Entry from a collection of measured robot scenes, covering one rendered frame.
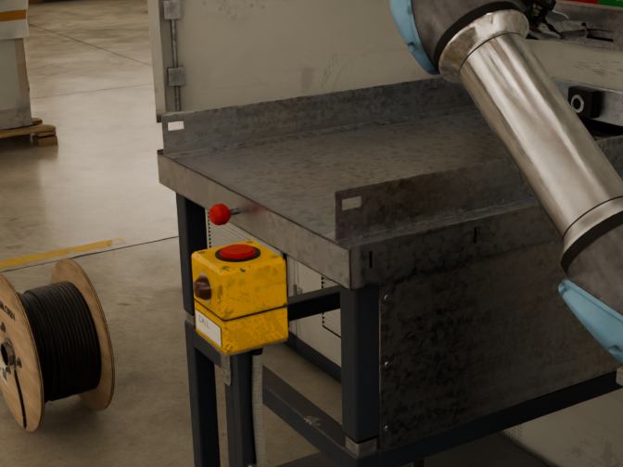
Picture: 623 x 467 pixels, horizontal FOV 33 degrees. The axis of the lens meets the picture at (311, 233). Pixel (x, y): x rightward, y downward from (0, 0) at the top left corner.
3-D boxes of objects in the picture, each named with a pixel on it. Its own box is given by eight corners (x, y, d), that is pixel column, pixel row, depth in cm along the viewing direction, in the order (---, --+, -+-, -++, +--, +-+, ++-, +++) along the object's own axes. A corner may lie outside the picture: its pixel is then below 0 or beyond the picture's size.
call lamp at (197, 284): (202, 309, 113) (200, 280, 112) (188, 299, 116) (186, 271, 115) (213, 307, 114) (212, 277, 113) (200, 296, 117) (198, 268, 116)
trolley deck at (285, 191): (349, 291, 134) (349, 246, 132) (158, 183, 185) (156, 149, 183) (710, 201, 166) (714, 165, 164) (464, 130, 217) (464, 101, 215)
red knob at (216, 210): (216, 229, 156) (215, 208, 154) (207, 223, 158) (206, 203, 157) (243, 223, 158) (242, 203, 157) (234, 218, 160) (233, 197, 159)
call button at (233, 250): (230, 271, 113) (229, 258, 113) (213, 260, 117) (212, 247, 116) (262, 264, 115) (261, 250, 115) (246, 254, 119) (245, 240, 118)
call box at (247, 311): (224, 359, 114) (220, 271, 110) (194, 334, 120) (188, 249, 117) (290, 341, 117) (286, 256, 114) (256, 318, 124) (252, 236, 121)
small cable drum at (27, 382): (126, 433, 260) (113, 283, 248) (42, 460, 249) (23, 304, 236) (66, 375, 292) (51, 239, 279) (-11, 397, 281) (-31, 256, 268)
